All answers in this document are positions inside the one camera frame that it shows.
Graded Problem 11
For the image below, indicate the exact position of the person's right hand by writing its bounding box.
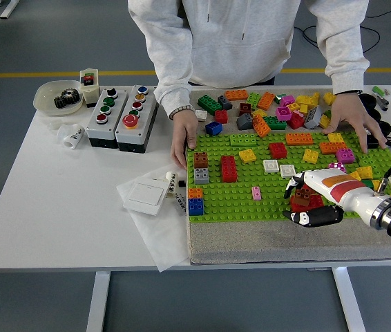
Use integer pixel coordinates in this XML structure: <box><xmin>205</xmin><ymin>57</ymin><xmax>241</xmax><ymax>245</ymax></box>
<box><xmin>170</xmin><ymin>110</ymin><xmax>200</xmax><ymax>171</ymax></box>

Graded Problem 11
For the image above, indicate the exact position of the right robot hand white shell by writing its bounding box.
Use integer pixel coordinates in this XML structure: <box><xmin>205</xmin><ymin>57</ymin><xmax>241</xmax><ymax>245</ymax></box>
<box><xmin>282</xmin><ymin>168</ymin><xmax>390</xmax><ymax>229</ymax></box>

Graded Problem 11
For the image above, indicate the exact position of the person's left hand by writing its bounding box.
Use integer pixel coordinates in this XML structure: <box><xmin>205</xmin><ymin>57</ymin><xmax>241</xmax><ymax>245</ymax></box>
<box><xmin>321</xmin><ymin>92</ymin><xmax>389</xmax><ymax>155</ymax></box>

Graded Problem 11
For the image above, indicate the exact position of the grey long brick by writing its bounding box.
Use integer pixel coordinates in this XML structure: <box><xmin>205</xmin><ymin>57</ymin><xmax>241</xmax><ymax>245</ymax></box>
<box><xmin>304</xmin><ymin>105</ymin><xmax>324</xmax><ymax>129</ymax></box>

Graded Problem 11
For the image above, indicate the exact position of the brown square brick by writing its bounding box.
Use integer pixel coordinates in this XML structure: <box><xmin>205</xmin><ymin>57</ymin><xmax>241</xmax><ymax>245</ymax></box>
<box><xmin>292</xmin><ymin>188</ymin><xmax>313</xmax><ymax>208</ymax></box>
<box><xmin>193</xmin><ymin>151</ymin><xmax>209</xmax><ymax>169</ymax></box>

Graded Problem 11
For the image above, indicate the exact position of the green studded baseplate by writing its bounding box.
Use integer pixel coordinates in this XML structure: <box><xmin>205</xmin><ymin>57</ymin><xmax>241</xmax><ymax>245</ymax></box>
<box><xmin>185</xmin><ymin>130</ymin><xmax>391</xmax><ymax>223</ymax></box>

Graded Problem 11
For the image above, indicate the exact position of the red long brick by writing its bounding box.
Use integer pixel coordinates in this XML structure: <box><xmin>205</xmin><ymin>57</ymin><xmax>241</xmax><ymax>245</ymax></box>
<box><xmin>290</xmin><ymin>195</ymin><xmax>325</xmax><ymax>212</ymax></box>
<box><xmin>220</xmin><ymin>155</ymin><xmax>238</xmax><ymax>183</ymax></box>

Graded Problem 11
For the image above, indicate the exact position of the blue square brick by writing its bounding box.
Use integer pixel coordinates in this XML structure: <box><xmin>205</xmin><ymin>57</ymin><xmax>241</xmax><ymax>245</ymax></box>
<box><xmin>204</xmin><ymin>121</ymin><xmax>223</xmax><ymax>136</ymax></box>
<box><xmin>188</xmin><ymin>197</ymin><xmax>205</xmax><ymax>216</ymax></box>

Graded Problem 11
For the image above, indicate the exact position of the orange long brick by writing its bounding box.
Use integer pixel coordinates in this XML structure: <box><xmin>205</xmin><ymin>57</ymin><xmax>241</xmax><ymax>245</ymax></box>
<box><xmin>319</xmin><ymin>141</ymin><xmax>349</xmax><ymax>155</ymax></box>
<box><xmin>257</xmin><ymin>91</ymin><xmax>276</xmax><ymax>111</ymax></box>
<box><xmin>285</xmin><ymin>132</ymin><xmax>315</xmax><ymax>146</ymax></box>
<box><xmin>225</xmin><ymin>89</ymin><xmax>250</xmax><ymax>101</ymax></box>
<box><xmin>252</xmin><ymin>114</ymin><xmax>272</xmax><ymax>138</ymax></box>

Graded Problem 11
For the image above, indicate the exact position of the grey square brick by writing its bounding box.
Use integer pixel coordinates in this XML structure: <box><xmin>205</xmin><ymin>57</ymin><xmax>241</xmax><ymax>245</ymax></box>
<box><xmin>194</xmin><ymin>167</ymin><xmax>210</xmax><ymax>185</ymax></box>

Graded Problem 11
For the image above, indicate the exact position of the white tube with writing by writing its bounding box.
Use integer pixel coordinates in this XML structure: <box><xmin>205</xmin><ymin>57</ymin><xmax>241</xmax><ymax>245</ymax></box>
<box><xmin>162</xmin><ymin>170</ymin><xmax>179</xmax><ymax>200</ymax></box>

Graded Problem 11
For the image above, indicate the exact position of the grey emergency-stop control box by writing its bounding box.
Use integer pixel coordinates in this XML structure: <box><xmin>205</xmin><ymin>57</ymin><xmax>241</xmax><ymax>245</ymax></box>
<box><xmin>115</xmin><ymin>84</ymin><xmax>160</xmax><ymax>154</ymax></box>

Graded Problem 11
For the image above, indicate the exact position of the dark green long brick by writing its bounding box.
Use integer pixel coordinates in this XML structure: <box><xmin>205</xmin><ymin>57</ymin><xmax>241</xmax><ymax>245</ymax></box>
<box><xmin>197</xmin><ymin>95</ymin><xmax>223</xmax><ymax>115</ymax></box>

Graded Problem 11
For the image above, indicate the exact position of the grey sloped brick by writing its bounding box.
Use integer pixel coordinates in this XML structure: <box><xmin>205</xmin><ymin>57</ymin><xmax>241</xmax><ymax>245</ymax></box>
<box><xmin>236</xmin><ymin>113</ymin><xmax>254</xmax><ymax>131</ymax></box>

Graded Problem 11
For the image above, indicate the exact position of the grey four-button control box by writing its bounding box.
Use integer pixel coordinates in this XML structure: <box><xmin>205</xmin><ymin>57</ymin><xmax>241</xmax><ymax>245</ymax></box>
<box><xmin>86</xmin><ymin>86</ymin><xmax>129</xmax><ymax>149</ymax></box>

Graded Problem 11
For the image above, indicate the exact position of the grey-brown mat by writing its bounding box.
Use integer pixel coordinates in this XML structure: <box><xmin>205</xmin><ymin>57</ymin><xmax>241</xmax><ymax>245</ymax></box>
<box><xmin>184</xmin><ymin>88</ymin><xmax>391</xmax><ymax>266</ymax></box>

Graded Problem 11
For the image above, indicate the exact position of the white pipe tee fitting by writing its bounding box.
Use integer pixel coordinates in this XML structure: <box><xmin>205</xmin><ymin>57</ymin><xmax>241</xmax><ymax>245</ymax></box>
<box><xmin>56</xmin><ymin>123</ymin><xmax>86</xmax><ymax>150</ymax></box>

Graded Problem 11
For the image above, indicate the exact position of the person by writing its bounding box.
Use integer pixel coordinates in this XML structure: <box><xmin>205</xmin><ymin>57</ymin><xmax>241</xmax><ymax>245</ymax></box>
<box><xmin>127</xmin><ymin>0</ymin><xmax>389</xmax><ymax>171</ymax></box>

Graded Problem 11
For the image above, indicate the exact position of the white table leg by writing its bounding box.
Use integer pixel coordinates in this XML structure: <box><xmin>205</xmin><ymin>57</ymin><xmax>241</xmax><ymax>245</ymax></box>
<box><xmin>85</xmin><ymin>271</ymin><xmax>112</xmax><ymax>332</ymax></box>
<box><xmin>332</xmin><ymin>266</ymin><xmax>368</xmax><ymax>332</ymax></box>

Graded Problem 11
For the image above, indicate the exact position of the dark metal gear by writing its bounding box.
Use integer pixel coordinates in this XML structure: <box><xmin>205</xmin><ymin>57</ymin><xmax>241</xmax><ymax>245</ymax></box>
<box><xmin>60</xmin><ymin>88</ymin><xmax>82</xmax><ymax>107</ymax></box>
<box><xmin>53</xmin><ymin>95</ymin><xmax>74</xmax><ymax>110</ymax></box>

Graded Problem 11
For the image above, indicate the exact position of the clear plastic piece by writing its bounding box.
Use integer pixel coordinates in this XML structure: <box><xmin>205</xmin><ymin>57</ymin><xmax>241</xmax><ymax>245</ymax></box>
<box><xmin>45</xmin><ymin>116</ymin><xmax>68</xmax><ymax>131</ymax></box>

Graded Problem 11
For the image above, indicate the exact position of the white shallow bowl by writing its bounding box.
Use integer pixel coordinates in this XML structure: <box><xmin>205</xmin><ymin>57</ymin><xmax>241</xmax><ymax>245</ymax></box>
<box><xmin>32</xmin><ymin>80</ymin><xmax>86</xmax><ymax>117</ymax></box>

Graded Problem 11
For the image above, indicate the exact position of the white desk foot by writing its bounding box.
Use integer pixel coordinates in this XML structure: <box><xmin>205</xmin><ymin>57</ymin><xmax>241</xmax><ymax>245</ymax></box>
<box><xmin>0</xmin><ymin>0</ymin><xmax>20</xmax><ymax>20</ymax></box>

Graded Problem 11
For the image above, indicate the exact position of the white wall switch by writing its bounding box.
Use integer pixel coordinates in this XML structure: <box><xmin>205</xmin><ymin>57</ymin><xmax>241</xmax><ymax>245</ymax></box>
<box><xmin>122</xmin><ymin>181</ymin><xmax>169</xmax><ymax>217</ymax></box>

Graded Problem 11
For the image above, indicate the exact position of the black floor cable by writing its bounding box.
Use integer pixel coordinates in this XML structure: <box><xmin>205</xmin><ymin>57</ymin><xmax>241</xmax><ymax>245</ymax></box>
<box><xmin>301</xmin><ymin>8</ymin><xmax>391</xmax><ymax>55</ymax></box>

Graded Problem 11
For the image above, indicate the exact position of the cream two-button switch box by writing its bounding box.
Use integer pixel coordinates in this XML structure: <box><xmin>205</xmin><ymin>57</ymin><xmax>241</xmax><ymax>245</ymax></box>
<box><xmin>79</xmin><ymin>68</ymin><xmax>101</xmax><ymax>108</ymax></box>

